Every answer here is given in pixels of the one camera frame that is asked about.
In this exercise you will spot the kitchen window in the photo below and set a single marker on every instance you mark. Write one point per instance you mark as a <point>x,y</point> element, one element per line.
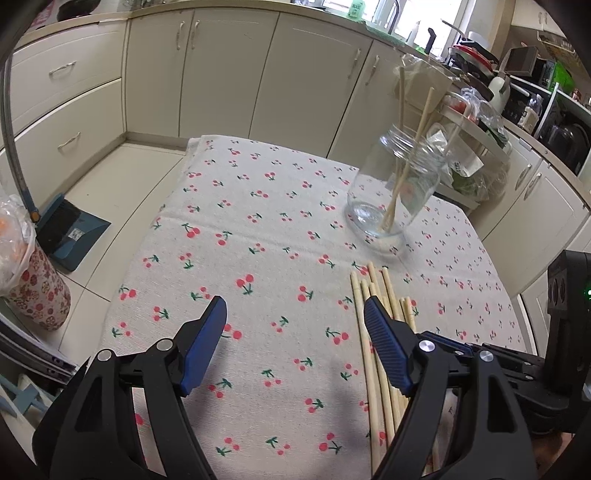
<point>434,14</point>

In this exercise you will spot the floral trash bin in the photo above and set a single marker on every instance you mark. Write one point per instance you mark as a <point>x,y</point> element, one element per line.
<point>39,295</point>

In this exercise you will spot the cream cabinet door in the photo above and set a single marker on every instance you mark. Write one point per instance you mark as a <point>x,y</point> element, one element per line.
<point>369,115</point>
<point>508,194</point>
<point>226,78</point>
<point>549,230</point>
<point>304,92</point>
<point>152,78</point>

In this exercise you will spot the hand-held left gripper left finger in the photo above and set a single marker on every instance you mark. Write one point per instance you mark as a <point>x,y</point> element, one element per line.
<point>207,341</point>

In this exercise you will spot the red and black pot stack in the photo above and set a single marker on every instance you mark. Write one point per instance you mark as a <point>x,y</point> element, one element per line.
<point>473,57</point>

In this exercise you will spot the wooden chopstick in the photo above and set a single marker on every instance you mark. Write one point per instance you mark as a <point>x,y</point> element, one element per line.
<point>422,117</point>

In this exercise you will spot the white bottle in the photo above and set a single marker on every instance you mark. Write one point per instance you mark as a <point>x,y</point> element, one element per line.
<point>412,34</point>

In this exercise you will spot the clear plastic bin bag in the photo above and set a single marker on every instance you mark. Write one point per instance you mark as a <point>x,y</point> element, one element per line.
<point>14,230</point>

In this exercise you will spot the light blue wooden frame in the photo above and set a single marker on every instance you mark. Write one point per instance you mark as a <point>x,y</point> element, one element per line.
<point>23,397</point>

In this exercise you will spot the bunch of wooden chopsticks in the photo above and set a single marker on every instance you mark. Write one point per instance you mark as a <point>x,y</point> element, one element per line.
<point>369,369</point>

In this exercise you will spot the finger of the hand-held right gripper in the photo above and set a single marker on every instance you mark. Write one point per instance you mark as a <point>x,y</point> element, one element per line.
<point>521,362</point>

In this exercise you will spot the green plastic bag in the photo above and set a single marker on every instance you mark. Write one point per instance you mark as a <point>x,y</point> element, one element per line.
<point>563,76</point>

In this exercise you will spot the dark brown box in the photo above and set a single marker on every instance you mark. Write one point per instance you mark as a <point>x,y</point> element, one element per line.
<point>521,60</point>

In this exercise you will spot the white kettle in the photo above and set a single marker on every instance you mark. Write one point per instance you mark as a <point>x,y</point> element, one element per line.
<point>499,94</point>

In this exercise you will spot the dark sink faucet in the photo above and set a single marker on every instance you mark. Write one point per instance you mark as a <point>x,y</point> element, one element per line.
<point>393,16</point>

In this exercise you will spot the clear glass jar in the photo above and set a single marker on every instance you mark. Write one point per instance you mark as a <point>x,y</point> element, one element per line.
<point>374,217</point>

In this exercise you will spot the cream cabinet drawer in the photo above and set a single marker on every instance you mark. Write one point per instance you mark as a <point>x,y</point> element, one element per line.
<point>78,152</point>
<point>60,92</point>

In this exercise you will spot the crumpled clear plastic bag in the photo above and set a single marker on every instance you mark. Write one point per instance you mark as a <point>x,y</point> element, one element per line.
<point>425,74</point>

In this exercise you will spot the green dish soap bottle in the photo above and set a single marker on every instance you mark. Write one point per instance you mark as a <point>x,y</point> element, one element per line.
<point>356,8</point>

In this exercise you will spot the blue dustpan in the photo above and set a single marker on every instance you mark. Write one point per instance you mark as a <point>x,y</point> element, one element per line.
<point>87,235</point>

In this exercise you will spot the cherry print tablecloth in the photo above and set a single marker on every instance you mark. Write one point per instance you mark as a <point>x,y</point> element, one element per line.
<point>258,258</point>

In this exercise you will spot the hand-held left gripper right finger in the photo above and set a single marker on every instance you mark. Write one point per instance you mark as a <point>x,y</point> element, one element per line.
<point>385,346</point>

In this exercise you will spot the beige countertop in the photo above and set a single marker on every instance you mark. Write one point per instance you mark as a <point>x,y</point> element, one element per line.
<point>74,26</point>

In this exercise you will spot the grey metal rails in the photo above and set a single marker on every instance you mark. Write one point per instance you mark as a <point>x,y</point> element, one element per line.
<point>32,350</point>

